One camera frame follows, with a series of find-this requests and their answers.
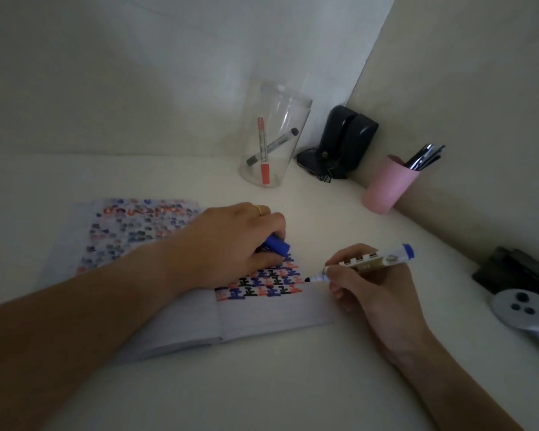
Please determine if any person's left hand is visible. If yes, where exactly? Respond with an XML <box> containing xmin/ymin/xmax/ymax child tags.
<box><xmin>170</xmin><ymin>202</ymin><xmax>293</xmax><ymax>299</ymax></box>

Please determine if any person's right forearm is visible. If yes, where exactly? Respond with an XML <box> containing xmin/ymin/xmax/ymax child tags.
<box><xmin>388</xmin><ymin>330</ymin><xmax>525</xmax><ymax>431</ymax></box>

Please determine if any clear plastic jar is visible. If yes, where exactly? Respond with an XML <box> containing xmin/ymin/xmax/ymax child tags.
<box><xmin>239</xmin><ymin>81</ymin><xmax>314</xmax><ymax>189</ymax></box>

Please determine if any lined notebook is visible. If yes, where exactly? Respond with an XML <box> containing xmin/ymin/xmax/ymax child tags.
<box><xmin>36</xmin><ymin>198</ymin><xmax>337</xmax><ymax>362</ymax></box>

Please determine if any person's left forearm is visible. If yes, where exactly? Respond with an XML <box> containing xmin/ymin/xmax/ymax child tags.
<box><xmin>0</xmin><ymin>240</ymin><xmax>194</xmax><ymax>431</ymax></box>

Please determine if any blue marker cap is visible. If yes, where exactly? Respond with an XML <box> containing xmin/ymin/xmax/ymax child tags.
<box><xmin>261</xmin><ymin>235</ymin><xmax>292</xmax><ymax>257</ymax></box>

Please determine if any pink cup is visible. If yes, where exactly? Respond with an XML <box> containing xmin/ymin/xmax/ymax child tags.
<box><xmin>361</xmin><ymin>154</ymin><xmax>421</xmax><ymax>215</ymax></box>

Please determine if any black stapler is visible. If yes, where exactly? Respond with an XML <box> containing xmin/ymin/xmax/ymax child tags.
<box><xmin>319</xmin><ymin>104</ymin><xmax>380</xmax><ymax>180</ymax></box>

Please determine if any red marker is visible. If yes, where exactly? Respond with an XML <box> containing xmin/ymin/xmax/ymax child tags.
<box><xmin>257</xmin><ymin>116</ymin><xmax>271</xmax><ymax>186</ymax></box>

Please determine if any black binder clip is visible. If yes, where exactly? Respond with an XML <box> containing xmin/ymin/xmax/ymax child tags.
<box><xmin>296</xmin><ymin>147</ymin><xmax>338</xmax><ymax>183</ymax></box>

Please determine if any black hole punch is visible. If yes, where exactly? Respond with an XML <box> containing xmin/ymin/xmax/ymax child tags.
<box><xmin>472</xmin><ymin>246</ymin><xmax>539</xmax><ymax>310</ymax></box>

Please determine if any person's right hand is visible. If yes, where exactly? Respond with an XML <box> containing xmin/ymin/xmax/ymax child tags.
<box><xmin>325</xmin><ymin>244</ymin><xmax>433</xmax><ymax>363</ymax></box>

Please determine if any blue whiteboard marker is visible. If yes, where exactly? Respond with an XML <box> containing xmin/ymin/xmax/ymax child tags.
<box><xmin>305</xmin><ymin>243</ymin><xmax>416</xmax><ymax>284</ymax></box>

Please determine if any black marker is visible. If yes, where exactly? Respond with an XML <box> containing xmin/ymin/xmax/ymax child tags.
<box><xmin>246</xmin><ymin>127</ymin><xmax>300</xmax><ymax>167</ymax></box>

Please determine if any grey three-button controller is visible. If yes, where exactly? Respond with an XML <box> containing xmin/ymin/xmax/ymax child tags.
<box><xmin>491</xmin><ymin>289</ymin><xmax>539</xmax><ymax>360</ymax></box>

